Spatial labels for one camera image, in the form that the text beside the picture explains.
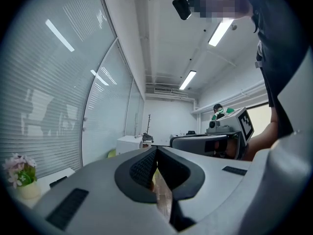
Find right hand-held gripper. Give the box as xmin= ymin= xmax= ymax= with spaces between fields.
xmin=170 ymin=106 xmax=255 ymax=161

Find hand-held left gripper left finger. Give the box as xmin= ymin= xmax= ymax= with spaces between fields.
xmin=31 ymin=145 xmax=177 ymax=235

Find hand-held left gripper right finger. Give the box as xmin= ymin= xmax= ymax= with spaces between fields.
xmin=156 ymin=145 xmax=253 ymax=232

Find black desk telephone base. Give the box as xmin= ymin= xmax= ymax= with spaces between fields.
xmin=48 ymin=176 xmax=68 ymax=188

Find person's right forearm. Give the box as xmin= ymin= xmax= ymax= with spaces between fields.
xmin=244 ymin=105 xmax=280 ymax=162

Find white rectangular table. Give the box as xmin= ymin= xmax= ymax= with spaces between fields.
xmin=6 ymin=167 xmax=77 ymax=208

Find dark wooden coat rack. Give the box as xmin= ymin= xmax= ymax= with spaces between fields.
xmin=144 ymin=113 xmax=153 ymax=136

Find white microwave oven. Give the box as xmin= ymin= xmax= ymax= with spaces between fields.
xmin=115 ymin=135 xmax=144 ymax=154

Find long ceiling light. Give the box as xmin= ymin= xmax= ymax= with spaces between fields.
xmin=207 ymin=18 xmax=236 ymax=47
xmin=179 ymin=70 xmax=198 ymax=91

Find pink flowers in cream pot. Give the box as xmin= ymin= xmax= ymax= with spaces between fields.
xmin=1 ymin=152 xmax=42 ymax=201

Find person's black clothing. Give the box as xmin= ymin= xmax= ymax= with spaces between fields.
xmin=244 ymin=0 xmax=311 ymax=139

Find black head-worn camera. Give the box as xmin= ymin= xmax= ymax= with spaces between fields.
xmin=172 ymin=0 xmax=193 ymax=21

